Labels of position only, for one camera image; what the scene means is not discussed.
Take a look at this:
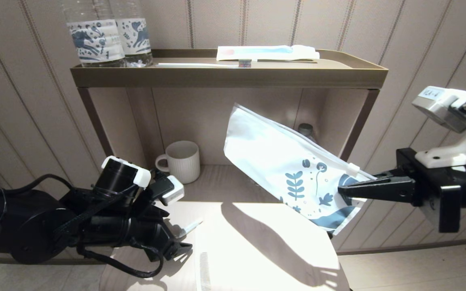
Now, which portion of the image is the brown metal shelf tray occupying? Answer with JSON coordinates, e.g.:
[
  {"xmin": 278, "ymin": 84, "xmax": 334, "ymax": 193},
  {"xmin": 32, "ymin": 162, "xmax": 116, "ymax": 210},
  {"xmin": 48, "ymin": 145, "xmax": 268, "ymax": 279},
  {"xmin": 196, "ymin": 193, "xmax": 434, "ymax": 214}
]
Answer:
[{"xmin": 70, "ymin": 49, "xmax": 389, "ymax": 89}]

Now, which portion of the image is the small clear water bottle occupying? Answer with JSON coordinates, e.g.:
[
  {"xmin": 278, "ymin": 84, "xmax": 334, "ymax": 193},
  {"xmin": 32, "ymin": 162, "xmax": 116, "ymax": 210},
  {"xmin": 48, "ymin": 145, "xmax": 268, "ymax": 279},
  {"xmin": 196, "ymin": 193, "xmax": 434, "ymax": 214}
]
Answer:
[{"xmin": 298, "ymin": 123, "xmax": 316, "ymax": 142}]

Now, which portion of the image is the white ribbed mug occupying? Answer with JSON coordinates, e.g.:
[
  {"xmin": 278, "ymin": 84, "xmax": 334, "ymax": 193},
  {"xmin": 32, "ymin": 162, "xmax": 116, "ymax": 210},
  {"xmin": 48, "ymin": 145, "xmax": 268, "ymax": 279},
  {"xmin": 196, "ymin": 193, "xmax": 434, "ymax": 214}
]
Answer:
[{"xmin": 156, "ymin": 141, "xmax": 201, "ymax": 185}]

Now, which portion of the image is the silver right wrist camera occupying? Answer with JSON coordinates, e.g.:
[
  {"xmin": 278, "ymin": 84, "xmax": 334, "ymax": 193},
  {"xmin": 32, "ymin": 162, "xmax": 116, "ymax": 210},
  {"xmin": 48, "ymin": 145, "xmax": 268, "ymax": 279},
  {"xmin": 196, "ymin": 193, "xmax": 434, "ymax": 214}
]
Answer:
[{"xmin": 412, "ymin": 86, "xmax": 466, "ymax": 169}]

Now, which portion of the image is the white wrapped blue toothbrush pack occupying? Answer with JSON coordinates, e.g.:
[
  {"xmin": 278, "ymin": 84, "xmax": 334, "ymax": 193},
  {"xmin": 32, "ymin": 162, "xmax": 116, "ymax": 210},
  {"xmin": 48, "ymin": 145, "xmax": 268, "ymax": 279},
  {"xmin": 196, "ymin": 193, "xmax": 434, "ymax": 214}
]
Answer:
[{"xmin": 217, "ymin": 44, "xmax": 320, "ymax": 61}]

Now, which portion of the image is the white floral zip pouch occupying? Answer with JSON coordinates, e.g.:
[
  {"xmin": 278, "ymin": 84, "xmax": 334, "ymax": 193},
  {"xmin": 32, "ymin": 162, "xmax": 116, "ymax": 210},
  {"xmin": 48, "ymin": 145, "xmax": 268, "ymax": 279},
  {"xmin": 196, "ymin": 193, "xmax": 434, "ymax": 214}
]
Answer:
[{"xmin": 224, "ymin": 103, "xmax": 377, "ymax": 236}]

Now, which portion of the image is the white comb in wrapper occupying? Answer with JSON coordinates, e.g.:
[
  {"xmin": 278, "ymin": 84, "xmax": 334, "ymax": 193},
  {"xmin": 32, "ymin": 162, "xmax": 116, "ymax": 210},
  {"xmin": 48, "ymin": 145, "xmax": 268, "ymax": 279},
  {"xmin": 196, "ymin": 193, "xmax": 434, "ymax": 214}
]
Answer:
[{"xmin": 196, "ymin": 251, "xmax": 213, "ymax": 291}]

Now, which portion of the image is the beige wooden shelf cabinet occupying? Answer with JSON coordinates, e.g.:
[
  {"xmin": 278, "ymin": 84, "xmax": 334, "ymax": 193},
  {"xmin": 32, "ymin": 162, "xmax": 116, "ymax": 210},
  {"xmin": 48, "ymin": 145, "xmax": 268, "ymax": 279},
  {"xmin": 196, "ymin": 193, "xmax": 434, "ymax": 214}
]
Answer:
[{"xmin": 78, "ymin": 87, "xmax": 379, "ymax": 207}]

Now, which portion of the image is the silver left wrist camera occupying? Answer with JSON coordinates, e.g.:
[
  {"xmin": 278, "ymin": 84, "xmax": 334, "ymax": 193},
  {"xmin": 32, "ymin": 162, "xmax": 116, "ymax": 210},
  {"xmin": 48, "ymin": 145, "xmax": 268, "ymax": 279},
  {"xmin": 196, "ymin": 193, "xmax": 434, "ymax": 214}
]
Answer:
[{"xmin": 148, "ymin": 172, "xmax": 185, "ymax": 206}]

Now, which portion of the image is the white toothbrush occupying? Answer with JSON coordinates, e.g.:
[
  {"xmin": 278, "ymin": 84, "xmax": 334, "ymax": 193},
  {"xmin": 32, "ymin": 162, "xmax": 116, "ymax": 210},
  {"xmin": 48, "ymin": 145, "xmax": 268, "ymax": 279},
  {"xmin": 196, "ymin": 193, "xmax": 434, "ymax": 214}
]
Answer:
[{"xmin": 156, "ymin": 59, "xmax": 253, "ymax": 68}]

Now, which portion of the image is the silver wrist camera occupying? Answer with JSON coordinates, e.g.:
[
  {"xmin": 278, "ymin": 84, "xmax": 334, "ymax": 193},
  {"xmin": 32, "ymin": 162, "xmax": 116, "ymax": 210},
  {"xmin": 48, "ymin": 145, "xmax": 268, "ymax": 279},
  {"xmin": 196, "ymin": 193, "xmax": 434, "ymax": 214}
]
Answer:
[
  {"xmin": 148, "ymin": 172, "xmax": 185, "ymax": 206},
  {"xmin": 412, "ymin": 86, "xmax": 466, "ymax": 169}
]

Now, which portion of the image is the large bottle blue deer label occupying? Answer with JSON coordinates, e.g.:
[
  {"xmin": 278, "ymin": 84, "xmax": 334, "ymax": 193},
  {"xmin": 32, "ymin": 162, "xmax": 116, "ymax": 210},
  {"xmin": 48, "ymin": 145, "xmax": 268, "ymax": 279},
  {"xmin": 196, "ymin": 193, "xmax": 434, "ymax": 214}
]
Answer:
[
  {"xmin": 61, "ymin": 0, "xmax": 127, "ymax": 68},
  {"xmin": 110, "ymin": 0, "xmax": 154, "ymax": 67}
]

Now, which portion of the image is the small white toothpaste tube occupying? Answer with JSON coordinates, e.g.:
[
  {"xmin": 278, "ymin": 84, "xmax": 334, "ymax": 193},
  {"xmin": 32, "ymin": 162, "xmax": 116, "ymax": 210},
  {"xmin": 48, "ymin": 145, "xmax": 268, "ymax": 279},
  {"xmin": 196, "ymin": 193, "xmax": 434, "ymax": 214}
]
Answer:
[{"xmin": 178, "ymin": 218, "xmax": 204, "ymax": 239}]

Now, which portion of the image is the black left camera cable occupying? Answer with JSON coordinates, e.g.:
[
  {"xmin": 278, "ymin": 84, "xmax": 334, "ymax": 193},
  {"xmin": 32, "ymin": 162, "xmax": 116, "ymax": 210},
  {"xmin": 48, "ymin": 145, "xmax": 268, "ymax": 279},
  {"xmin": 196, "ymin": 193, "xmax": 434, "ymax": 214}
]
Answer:
[{"xmin": 76, "ymin": 240, "xmax": 165, "ymax": 279}]

